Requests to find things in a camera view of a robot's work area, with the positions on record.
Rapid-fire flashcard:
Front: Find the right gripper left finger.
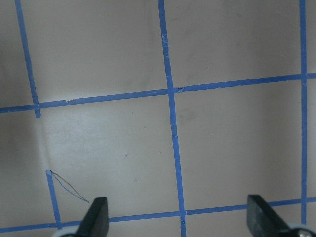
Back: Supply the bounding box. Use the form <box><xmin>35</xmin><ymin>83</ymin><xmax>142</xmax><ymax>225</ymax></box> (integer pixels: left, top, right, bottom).
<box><xmin>75</xmin><ymin>197</ymin><xmax>109</xmax><ymax>237</ymax></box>

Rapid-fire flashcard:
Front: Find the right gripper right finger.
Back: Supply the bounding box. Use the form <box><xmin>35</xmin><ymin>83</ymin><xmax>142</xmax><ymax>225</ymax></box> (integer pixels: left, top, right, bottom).
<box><xmin>247</xmin><ymin>195</ymin><xmax>292</xmax><ymax>237</ymax></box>

